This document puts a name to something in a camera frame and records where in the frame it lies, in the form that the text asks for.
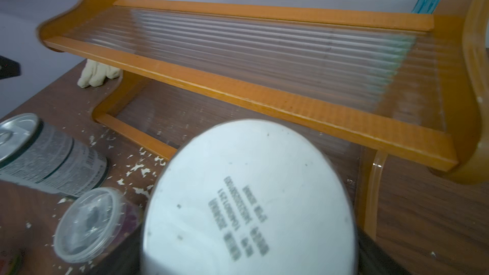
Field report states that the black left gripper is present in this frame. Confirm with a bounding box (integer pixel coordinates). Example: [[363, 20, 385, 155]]
[[0, 56, 21, 80]]

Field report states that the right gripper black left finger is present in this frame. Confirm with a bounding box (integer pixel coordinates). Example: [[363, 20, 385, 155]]
[[87, 229, 142, 275]]

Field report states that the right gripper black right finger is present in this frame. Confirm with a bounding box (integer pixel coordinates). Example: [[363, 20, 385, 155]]
[[357, 229, 411, 275]]

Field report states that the green label tin can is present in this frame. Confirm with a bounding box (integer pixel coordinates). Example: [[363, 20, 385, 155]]
[[1, 113, 109, 197]]

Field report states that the white lid Ideal can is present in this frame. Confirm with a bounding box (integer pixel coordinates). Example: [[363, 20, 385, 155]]
[[141, 119, 359, 274]]

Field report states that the wooden three-tier shelf rack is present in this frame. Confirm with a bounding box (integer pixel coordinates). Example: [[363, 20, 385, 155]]
[[36, 0, 488, 237]]

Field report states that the cream work glove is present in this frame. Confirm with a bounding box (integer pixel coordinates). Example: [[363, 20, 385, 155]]
[[77, 59, 122, 88]]

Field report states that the strawberry label can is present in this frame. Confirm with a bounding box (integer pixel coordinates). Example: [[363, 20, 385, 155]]
[[0, 250, 24, 275]]

